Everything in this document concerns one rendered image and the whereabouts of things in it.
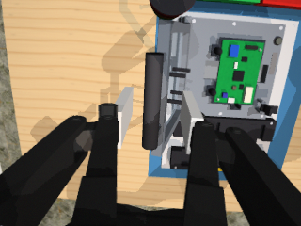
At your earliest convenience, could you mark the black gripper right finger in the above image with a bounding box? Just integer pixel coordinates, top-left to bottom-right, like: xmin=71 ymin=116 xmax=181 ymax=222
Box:
xmin=180 ymin=90 xmax=301 ymax=226

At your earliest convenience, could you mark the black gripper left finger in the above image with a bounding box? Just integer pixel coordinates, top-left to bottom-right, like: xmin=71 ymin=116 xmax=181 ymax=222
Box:
xmin=0 ymin=87 xmax=134 ymax=226

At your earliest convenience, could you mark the green circuit board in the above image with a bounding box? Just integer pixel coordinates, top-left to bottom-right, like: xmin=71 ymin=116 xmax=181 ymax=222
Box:
xmin=214 ymin=40 xmax=264 ymax=105

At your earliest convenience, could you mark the green bin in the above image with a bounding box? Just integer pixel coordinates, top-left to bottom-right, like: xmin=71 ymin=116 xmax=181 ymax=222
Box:
xmin=196 ymin=0 xmax=260 ymax=5

